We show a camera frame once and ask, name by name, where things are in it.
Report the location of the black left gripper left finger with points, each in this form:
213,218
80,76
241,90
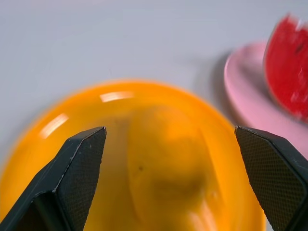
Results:
72,178

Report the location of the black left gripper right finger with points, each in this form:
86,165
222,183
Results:
274,173

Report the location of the yellow-orange fruit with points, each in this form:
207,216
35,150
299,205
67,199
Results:
168,168

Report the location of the pink plate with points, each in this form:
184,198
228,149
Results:
243,96

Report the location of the orange plastic bowl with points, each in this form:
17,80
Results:
72,113

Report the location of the red watermelon slice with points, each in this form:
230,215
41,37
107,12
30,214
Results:
288,72

